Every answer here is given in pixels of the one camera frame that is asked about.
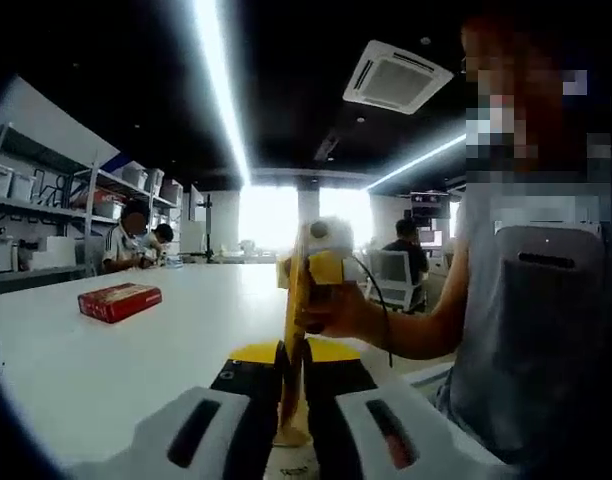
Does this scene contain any black monitor stand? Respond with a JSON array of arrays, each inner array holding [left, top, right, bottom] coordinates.
[[193, 192, 218, 264]]

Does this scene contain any white cardboard box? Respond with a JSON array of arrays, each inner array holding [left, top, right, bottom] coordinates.
[[32, 236, 78, 267]]

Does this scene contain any person's right hand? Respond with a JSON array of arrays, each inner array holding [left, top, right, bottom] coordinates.
[[301, 285, 391, 354]]

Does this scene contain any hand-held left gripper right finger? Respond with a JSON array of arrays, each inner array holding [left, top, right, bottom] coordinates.
[[303, 338, 518, 480]]

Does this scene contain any ceiling light strip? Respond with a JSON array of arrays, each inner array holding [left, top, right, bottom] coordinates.
[[368, 132, 468, 192], [193, 0, 253, 187]]

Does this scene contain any grey chest-worn device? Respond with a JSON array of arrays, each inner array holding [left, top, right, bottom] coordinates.
[[493, 224, 610, 451]]

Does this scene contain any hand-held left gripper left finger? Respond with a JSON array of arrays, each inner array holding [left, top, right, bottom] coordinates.
[[68, 339, 288, 480]]

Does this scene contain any ceiling air conditioner unit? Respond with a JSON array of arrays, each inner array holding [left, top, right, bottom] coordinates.
[[343, 39, 455, 117]]

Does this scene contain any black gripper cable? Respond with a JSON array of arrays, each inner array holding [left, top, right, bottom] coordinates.
[[352, 253, 395, 367]]

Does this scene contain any red flat box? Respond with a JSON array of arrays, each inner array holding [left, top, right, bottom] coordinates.
[[77, 282, 164, 324]]

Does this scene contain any grey metal shelving rack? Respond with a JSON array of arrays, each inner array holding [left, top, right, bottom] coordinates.
[[0, 122, 103, 282], [85, 159, 185, 252]]

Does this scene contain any yellow coffee stick pouch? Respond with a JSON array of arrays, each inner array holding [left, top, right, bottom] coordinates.
[[278, 218, 313, 447]]

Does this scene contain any white paper cup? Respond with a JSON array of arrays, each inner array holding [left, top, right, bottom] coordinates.
[[271, 425, 310, 449]]

